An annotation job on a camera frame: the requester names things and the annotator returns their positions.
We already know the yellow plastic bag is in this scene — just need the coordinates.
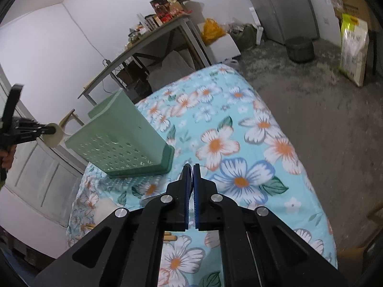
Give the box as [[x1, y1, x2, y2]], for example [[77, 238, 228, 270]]
[[203, 18, 226, 43]]

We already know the pile of goods on desk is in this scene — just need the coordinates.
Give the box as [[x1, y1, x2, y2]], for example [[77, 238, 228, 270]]
[[124, 0, 195, 50]]

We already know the cream white cup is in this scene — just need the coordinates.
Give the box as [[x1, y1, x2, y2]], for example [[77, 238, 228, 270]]
[[37, 122, 68, 149]]

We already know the dark green bag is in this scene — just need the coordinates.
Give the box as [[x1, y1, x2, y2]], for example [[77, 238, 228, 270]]
[[230, 23, 258, 50]]

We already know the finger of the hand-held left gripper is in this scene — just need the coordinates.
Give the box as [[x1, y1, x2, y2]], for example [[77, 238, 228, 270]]
[[12, 119, 59, 142]]

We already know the grey refrigerator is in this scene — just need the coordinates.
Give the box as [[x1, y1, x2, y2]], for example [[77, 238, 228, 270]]
[[254, 0, 321, 45]]

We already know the person's left hand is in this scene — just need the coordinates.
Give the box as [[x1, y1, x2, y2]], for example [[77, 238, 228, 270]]
[[0, 147, 15, 170]]

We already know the yellow green sack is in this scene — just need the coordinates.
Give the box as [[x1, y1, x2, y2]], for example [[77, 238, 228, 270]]
[[338, 13, 369, 87]]

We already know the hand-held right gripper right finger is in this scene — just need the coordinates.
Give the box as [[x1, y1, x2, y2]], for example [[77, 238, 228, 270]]
[[193, 164, 349, 287]]

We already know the dark round bin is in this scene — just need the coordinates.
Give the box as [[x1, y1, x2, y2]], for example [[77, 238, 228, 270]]
[[285, 36, 315, 64]]

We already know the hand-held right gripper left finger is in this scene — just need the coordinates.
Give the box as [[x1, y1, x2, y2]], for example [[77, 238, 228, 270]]
[[34, 164, 193, 287]]

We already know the wooden stool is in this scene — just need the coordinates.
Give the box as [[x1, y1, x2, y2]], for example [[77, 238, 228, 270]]
[[58, 109, 86, 132]]

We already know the grey metal-legged desk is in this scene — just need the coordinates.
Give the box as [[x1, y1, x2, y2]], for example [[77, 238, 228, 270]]
[[78, 15, 211, 106]]

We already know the floral blue blanket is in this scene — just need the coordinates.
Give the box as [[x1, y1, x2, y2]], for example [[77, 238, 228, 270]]
[[66, 64, 338, 287]]

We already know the grey cushion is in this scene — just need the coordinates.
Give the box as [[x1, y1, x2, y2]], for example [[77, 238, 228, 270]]
[[146, 51, 196, 93]]

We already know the brown cardboard box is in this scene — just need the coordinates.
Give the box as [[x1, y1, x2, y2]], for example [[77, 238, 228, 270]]
[[333, 0, 377, 32]]

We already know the green perforated utensil holder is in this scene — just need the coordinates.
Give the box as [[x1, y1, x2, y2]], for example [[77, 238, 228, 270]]
[[64, 87, 175, 179]]

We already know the white cardboard box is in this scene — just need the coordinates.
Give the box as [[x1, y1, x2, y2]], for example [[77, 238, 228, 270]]
[[196, 21, 242, 63]]

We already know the white panelled door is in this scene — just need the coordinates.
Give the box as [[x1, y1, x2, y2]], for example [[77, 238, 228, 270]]
[[0, 66, 89, 229]]

